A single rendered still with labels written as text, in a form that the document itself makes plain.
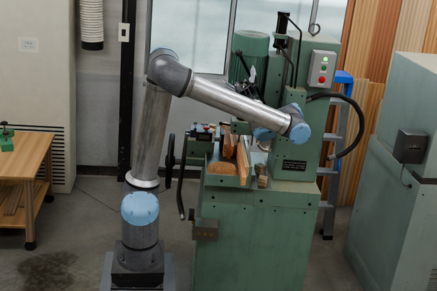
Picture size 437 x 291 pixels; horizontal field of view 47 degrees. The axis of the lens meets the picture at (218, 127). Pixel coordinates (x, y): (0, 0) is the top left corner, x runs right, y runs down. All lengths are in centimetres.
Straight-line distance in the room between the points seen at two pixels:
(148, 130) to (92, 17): 167
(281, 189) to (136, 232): 80
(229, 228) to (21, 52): 187
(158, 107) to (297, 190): 88
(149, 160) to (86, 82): 188
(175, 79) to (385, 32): 243
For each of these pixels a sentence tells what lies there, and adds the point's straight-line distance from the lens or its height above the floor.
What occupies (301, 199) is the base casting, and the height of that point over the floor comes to 76.
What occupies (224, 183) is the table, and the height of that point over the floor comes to 86.
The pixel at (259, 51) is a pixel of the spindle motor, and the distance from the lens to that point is 232.
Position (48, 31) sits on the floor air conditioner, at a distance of 350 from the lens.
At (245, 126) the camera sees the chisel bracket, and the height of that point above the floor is 105.
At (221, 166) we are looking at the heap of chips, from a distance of 230.
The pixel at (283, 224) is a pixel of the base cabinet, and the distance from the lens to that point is 255.
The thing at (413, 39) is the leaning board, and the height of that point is 132.
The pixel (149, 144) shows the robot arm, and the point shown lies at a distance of 203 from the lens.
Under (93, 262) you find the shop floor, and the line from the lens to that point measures 321.
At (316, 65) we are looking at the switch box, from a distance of 229.
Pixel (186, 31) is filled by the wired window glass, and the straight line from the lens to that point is 380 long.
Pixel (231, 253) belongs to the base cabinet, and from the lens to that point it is 261.
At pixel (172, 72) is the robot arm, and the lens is 179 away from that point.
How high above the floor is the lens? 194
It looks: 21 degrees down
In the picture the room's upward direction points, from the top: 6 degrees clockwise
